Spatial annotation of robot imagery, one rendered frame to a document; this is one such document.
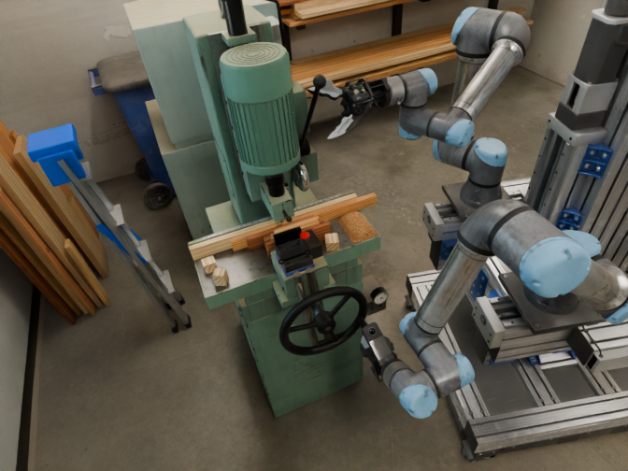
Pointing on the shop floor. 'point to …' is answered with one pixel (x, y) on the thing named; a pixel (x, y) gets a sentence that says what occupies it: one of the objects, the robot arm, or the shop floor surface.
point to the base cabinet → (273, 354)
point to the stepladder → (103, 213)
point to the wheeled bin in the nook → (135, 119)
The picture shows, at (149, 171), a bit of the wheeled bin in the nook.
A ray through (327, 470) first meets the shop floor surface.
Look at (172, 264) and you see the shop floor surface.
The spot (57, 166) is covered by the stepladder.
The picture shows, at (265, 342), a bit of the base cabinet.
